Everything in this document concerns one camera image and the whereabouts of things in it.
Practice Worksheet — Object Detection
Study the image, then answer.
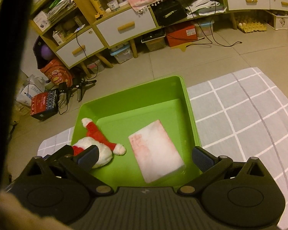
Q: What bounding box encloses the santa plush toy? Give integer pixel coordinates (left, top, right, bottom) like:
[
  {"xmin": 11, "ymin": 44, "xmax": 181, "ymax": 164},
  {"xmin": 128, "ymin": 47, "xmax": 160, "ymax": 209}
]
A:
[{"xmin": 72, "ymin": 118, "xmax": 126, "ymax": 169}]

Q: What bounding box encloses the white pink towel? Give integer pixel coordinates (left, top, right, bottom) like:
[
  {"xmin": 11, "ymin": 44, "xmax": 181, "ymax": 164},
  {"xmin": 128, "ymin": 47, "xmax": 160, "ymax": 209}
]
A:
[{"xmin": 128, "ymin": 120, "xmax": 185, "ymax": 183}]

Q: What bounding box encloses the grey checkered rug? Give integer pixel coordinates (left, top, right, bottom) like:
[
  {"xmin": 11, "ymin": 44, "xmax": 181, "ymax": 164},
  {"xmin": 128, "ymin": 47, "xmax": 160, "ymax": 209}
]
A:
[{"xmin": 37, "ymin": 66, "xmax": 288, "ymax": 230}]

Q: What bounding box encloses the green plastic bin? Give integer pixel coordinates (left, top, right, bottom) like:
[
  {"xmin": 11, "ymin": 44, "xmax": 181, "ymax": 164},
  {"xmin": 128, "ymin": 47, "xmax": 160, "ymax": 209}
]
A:
[{"xmin": 71, "ymin": 76, "xmax": 200, "ymax": 190}]

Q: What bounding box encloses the red black box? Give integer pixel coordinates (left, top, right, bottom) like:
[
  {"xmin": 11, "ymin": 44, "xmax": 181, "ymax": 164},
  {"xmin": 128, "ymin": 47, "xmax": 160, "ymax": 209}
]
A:
[{"xmin": 30, "ymin": 89, "xmax": 60, "ymax": 121}]

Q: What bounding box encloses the black tripod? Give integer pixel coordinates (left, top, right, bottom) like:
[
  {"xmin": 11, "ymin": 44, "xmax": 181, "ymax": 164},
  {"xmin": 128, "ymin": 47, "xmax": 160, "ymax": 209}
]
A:
[{"xmin": 59, "ymin": 78, "xmax": 97, "ymax": 104}]

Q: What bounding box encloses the white plastic bag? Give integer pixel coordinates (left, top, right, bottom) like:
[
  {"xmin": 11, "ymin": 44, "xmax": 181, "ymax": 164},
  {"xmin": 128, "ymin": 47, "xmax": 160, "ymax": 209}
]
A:
[{"xmin": 16, "ymin": 75, "xmax": 46, "ymax": 107}]

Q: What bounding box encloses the orange snack bag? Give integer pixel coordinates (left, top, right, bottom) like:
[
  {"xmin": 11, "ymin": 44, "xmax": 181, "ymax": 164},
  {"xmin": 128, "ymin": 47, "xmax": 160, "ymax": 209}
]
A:
[{"xmin": 40, "ymin": 58, "xmax": 74, "ymax": 87}]

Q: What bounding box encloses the purple ball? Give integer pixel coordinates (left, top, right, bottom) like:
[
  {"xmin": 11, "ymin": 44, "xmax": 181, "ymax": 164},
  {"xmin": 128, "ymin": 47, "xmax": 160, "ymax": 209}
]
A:
[{"xmin": 40, "ymin": 44, "xmax": 55, "ymax": 60}]

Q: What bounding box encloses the clear storage bin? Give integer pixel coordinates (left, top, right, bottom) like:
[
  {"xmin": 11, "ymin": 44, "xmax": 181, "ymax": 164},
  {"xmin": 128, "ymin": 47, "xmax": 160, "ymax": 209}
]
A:
[{"xmin": 110, "ymin": 44, "xmax": 133, "ymax": 64}]

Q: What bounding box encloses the red cardboard box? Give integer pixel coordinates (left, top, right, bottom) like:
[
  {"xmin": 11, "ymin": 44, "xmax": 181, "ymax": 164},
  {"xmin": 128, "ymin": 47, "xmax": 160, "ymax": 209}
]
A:
[{"xmin": 165, "ymin": 22, "xmax": 198, "ymax": 47}]

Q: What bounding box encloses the yellow egg tray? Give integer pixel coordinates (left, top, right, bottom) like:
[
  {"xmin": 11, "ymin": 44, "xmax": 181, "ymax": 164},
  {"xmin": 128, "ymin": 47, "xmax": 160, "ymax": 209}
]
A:
[{"xmin": 235, "ymin": 15, "xmax": 267, "ymax": 33}]

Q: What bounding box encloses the wooden tv cabinet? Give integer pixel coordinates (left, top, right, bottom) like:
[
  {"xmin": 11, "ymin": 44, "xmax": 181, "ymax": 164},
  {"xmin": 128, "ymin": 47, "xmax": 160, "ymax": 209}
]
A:
[{"xmin": 29, "ymin": 0, "xmax": 288, "ymax": 71}]

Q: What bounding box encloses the white storage box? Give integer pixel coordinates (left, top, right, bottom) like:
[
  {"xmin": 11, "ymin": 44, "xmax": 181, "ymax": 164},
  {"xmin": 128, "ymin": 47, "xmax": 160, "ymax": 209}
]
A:
[{"xmin": 265, "ymin": 10, "xmax": 288, "ymax": 31}]

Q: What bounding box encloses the black bag on shelf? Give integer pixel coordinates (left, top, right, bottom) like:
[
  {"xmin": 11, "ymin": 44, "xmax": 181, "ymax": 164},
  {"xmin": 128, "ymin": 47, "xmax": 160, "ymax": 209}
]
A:
[{"xmin": 152, "ymin": 0, "xmax": 187, "ymax": 26}]

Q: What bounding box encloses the yellow bottle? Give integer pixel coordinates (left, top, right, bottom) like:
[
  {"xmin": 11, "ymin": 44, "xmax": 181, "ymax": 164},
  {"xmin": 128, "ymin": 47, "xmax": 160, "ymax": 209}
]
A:
[{"xmin": 90, "ymin": 0, "xmax": 105, "ymax": 15}]

